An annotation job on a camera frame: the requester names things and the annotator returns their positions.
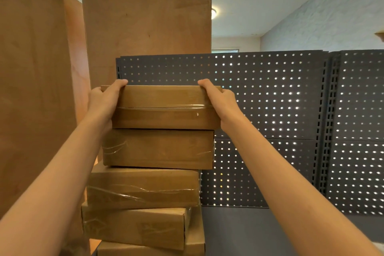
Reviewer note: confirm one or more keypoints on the person's left forearm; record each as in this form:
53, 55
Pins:
57, 186

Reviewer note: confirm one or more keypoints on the round ceiling lamp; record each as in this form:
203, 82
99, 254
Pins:
214, 12

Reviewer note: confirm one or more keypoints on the wooden shelf corner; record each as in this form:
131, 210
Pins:
380, 36

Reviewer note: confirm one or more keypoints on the person's right hand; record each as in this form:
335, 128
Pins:
225, 105

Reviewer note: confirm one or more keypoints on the window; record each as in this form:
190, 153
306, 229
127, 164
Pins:
225, 50

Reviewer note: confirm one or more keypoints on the person's left thumb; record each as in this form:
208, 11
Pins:
116, 84

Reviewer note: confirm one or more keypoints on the person's right thumb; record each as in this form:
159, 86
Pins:
208, 85

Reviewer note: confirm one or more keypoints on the taped brown cardboard box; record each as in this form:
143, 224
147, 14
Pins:
165, 105

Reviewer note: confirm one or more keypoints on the grey metal pegboard panel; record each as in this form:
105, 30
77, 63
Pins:
357, 132
270, 99

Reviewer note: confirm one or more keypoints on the person's left hand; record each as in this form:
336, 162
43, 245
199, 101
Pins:
100, 104

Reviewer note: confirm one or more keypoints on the tall plywood cabinet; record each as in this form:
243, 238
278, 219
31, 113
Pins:
147, 24
33, 84

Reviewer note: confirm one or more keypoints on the person's right forearm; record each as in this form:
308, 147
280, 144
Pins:
288, 192

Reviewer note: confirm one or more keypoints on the grey metal shelf board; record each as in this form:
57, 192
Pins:
270, 230

